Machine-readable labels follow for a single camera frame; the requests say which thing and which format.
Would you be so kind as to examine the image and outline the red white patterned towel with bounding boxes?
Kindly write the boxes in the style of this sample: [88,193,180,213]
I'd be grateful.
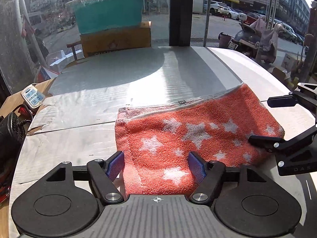
[115,84,284,195]

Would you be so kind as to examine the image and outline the parked scooter with cover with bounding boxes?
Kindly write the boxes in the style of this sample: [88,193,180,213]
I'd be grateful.
[226,17,285,64]

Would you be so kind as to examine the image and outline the black power adapter box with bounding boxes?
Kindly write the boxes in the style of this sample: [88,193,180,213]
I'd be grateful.
[0,111,27,169]

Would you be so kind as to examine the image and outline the white power strip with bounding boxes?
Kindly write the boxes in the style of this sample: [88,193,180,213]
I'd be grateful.
[20,84,46,109]

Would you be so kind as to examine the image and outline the wooden chair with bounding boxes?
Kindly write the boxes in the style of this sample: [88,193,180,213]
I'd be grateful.
[67,40,84,61]

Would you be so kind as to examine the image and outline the brown cardboard box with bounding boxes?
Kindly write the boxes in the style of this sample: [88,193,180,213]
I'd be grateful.
[81,21,152,58]

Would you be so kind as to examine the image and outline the black power cable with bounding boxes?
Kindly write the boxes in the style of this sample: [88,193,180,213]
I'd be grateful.
[11,104,34,130]

